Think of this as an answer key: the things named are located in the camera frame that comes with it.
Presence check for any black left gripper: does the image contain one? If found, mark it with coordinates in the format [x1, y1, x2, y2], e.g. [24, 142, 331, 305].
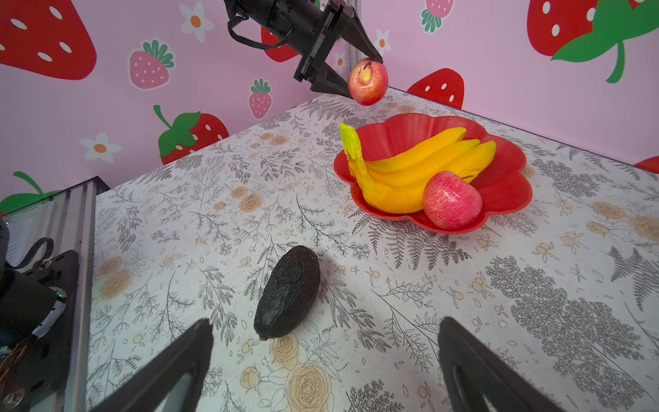
[288, 1, 384, 98]

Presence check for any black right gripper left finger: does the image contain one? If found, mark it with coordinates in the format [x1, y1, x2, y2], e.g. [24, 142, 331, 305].
[94, 319, 214, 412]

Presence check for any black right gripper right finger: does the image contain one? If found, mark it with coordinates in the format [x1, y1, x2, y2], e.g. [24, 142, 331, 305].
[438, 317, 560, 411]

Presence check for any large red-yellow fake apple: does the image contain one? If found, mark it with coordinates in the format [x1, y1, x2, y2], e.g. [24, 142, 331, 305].
[348, 58, 389, 106]

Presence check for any yellow fake banana bunch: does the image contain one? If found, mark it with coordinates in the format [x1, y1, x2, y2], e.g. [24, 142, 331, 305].
[340, 123, 497, 215]

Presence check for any small red fake apple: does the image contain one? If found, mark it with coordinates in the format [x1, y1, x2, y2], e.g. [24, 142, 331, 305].
[422, 171, 483, 230]

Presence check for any dark fake avocado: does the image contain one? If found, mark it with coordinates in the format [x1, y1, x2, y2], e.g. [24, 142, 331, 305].
[254, 245, 321, 341]

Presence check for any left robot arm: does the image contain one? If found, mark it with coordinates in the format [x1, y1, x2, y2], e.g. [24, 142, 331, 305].
[225, 0, 383, 97]

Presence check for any red flower-shaped fruit bowl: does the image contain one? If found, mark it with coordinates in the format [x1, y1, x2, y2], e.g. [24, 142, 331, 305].
[334, 113, 533, 234]

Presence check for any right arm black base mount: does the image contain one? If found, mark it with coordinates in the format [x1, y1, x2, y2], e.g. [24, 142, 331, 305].
[1, 222, 80, 411]

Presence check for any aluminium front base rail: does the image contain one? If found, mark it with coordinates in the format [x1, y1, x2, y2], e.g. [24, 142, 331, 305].
[1, 177, 109, 411]

